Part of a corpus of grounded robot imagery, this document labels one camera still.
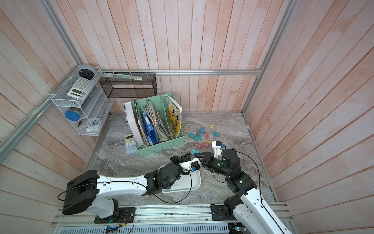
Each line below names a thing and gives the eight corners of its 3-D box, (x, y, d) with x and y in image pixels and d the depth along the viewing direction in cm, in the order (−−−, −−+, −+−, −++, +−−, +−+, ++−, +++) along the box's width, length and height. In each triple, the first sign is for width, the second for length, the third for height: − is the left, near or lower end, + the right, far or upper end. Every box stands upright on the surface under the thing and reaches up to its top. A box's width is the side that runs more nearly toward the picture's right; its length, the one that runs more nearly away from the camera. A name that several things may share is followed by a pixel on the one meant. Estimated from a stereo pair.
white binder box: (138, 148, 101) (126, 123, 80) (135, 129, 112) (123, 102, 91) (144, 146, 102) (134, 121, 81) (140, 128, 113) (130, 101, 92)
